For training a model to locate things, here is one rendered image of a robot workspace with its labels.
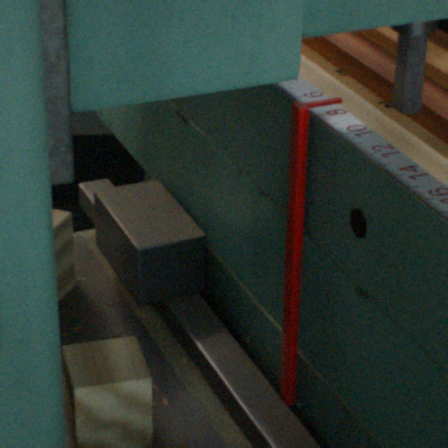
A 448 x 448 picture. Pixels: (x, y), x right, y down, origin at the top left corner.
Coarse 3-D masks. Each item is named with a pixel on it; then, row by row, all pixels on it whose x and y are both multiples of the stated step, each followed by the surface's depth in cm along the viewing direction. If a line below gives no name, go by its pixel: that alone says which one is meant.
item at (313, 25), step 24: (312, 0) 43; (336, 0) 44; (360, 0) 44; (384, 0) 44; (408, 0) 45; (432, 0) 45; (312, 24) 44; (336, 24) 44; (360, 24) 44; (384, 24) 45; (408, 24) 49; (432, 24) 49
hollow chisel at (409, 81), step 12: (408, 36) 49; (420, 36) 49; (396, 48) 50; (408, 48) 49; (420, 48) 50; (396, 60) 50; (408, 60) 50; (420, 60) 50; (396, 72) 51; (408, 72) 50; (420, 72) 50; (396, 84) 51; (408, 84) 50; (420, 84) 50; (396, 96) 51; (408, 96) 50; (420, 96) 51; (396, 108) 51; (408, 108) 51; (420, 108) 51
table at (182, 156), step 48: (144, 144) 70; (192, 144) 63; (192, 192) 64; (240, 192) 58; (240, 240) 59; (336, 288) 50; (336, 336) 51; (384, 336) 47; (336, 384) 52; (384, 384) 48; (432, 384) 44; (384, 432) 48; (432, 432) 45
